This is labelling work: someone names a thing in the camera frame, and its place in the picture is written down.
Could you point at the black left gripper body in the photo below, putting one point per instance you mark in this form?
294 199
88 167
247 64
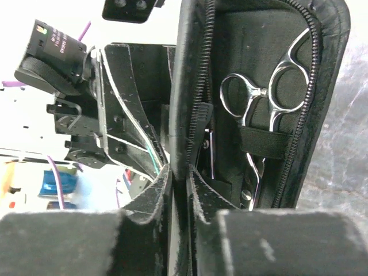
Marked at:
78 117

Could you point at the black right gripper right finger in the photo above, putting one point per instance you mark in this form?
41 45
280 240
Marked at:
230 241

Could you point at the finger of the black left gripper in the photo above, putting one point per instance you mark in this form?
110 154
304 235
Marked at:
121 113
134 157

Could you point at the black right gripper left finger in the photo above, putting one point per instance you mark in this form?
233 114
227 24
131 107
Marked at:
129 241

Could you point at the black zip tool case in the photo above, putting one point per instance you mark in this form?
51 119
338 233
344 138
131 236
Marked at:
269 69

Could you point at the black hair clip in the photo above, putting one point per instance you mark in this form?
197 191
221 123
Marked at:
203 119

